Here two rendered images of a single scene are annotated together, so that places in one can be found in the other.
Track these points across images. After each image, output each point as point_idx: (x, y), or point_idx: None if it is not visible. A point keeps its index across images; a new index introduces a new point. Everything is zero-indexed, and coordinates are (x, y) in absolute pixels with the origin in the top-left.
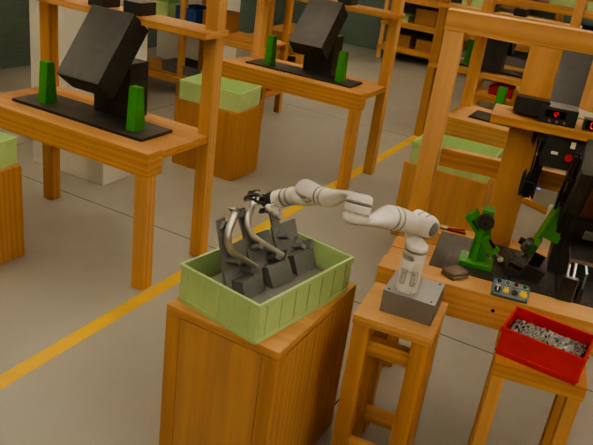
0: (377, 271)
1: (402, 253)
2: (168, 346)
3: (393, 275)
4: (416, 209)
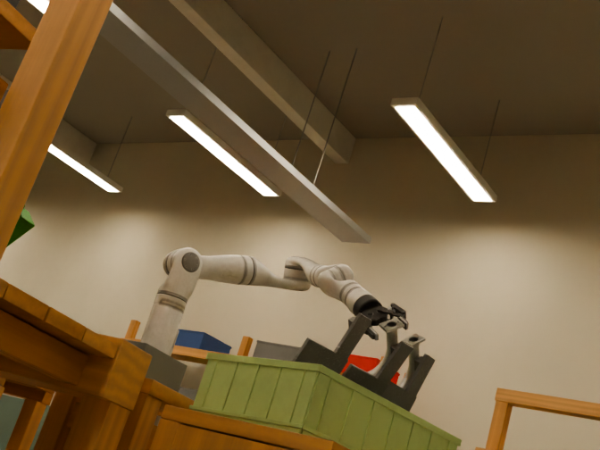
0: (148, 366)
1: (183, 310)
2: None
3: (159, 350)
4: (195, 249)
